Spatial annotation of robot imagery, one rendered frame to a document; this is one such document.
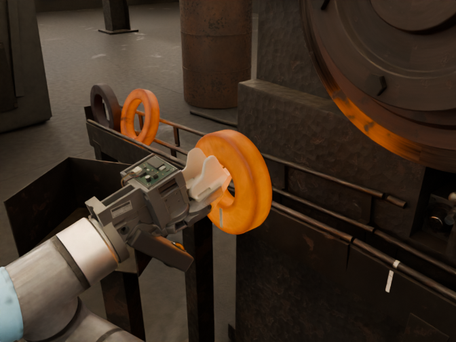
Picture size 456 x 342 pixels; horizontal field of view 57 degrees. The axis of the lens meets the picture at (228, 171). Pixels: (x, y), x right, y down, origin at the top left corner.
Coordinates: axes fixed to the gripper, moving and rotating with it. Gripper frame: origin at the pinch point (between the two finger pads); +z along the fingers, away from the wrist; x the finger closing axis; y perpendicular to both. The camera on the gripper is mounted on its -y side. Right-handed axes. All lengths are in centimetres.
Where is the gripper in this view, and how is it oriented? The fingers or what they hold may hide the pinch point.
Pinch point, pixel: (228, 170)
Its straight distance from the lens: 62.2
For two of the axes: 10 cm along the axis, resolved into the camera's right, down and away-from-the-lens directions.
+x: -6.3, -3.4, 7.0
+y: -2.1, -7.9, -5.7
